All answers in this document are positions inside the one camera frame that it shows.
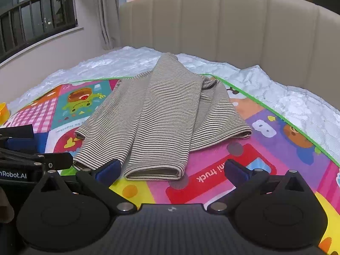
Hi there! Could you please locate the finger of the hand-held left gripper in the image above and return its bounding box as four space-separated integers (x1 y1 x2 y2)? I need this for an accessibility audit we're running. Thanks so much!
0 147 74 171
0 124 49 154

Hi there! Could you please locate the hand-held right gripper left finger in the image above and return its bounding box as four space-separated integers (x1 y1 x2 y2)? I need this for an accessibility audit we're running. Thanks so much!
33 159 137 214

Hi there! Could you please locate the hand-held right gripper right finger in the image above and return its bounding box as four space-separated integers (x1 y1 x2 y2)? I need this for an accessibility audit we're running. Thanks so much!
207 159 309 214

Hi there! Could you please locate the beige striped shirt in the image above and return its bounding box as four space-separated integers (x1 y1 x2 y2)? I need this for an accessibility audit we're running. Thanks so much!
72 53 253 181

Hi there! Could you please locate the colourful printed play mat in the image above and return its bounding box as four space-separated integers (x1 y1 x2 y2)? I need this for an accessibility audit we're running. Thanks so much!
0 75 340 255

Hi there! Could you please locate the small yellow object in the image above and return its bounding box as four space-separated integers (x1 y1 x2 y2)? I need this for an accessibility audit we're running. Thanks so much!
0 102 10 125

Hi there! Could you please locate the white quilted mattress cover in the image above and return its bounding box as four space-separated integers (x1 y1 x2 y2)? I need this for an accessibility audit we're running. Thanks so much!
0 46 340 166

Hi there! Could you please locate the dark window railing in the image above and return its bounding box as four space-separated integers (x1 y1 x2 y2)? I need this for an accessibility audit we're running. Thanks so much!
0 0 78 57

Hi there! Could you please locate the beige padded headboard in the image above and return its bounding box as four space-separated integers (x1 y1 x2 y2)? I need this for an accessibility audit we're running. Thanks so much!
119 0 340 97

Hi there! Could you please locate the grey curtain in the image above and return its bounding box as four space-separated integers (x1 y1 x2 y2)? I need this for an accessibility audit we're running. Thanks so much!
74 0 126 50

